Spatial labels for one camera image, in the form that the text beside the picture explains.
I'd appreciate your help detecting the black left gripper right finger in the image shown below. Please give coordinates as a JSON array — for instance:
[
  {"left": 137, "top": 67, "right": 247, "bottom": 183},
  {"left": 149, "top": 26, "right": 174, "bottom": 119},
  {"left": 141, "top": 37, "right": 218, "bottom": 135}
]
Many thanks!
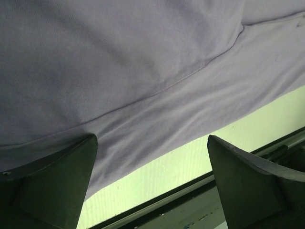
[{"left": 207, "top": 135, "right": 305, "bottom": 229}]

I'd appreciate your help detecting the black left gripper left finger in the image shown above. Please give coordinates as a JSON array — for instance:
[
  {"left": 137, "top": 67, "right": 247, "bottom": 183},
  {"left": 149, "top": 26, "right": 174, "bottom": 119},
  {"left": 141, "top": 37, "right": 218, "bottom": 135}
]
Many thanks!
[{"left": 0, "top": 135, "right": 98, "bottom": 229}]

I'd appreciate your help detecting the lavender t shirt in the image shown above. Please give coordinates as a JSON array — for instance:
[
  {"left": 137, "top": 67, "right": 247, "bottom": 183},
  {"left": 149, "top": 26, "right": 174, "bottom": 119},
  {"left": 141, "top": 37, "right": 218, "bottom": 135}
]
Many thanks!
[{"left": 0, "top": 0, "right": 305, "bottom": 197}]

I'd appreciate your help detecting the left aluminium frame post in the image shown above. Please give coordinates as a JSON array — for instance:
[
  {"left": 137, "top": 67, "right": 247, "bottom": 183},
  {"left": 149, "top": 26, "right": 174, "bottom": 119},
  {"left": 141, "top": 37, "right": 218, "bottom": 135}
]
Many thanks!
[{"left": 96, "top": 128, "right": 305, "bottom": 229}]

